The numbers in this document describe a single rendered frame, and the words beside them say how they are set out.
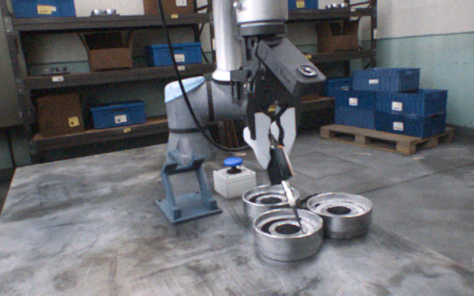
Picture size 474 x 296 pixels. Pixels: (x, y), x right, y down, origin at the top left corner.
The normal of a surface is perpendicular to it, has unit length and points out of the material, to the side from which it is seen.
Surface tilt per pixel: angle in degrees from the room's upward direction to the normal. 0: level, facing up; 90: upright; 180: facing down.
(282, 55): 32
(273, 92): 91
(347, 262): 0
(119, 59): 84
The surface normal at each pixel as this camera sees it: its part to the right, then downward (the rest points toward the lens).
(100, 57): 0.36, 0.06
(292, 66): 0.18, -0.73
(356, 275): -0.07, -0.97
